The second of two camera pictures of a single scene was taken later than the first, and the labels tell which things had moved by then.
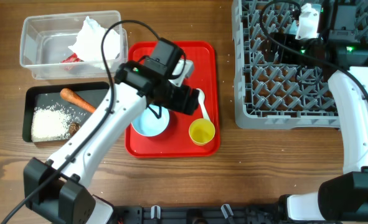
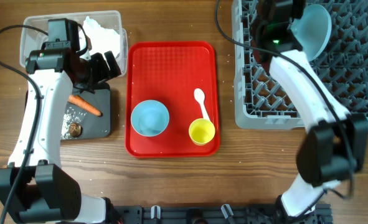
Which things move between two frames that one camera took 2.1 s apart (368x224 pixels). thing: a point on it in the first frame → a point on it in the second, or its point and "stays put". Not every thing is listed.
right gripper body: (306, 45) → (296, 12)
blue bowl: (147, 123) stays put
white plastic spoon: (200, 98) stays put
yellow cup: (202, 131) stays put
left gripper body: (175, 96) → (89, 76)
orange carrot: (74, 99) stays put
